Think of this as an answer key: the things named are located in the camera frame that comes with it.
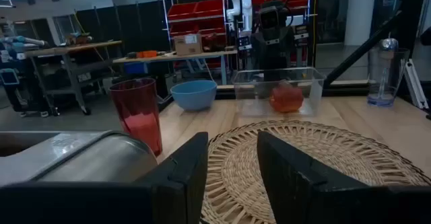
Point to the orange tool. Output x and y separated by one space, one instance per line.
147 54

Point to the cardboard box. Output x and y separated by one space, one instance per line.
188 45

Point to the red plastic tumbler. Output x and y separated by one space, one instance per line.
138 109

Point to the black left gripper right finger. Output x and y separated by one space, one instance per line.
296 187

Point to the silver aluminium extrusion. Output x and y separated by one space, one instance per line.
415 82

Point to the long wooden workbench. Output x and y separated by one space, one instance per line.
202 55

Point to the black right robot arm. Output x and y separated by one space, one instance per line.
272 54

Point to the white round pillar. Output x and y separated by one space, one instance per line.
360 12

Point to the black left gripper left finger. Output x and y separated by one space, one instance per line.
183 183

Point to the round woven straw placemat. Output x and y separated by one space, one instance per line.
336 150

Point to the red apple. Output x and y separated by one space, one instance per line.
286 98

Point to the clear plastic container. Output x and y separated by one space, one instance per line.
249 89

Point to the blue bowl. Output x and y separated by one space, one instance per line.
193 96

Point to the grey rolling workbench cart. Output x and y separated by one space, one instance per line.
70 47

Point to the clear glass cup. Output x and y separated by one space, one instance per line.
400 79

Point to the stainless steel four-slot toaster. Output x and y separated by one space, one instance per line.
101 160

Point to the blue storage bin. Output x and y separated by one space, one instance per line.
134 68

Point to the black diagonal frame strut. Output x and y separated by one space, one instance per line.
363 47

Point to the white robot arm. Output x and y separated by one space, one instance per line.
243 2

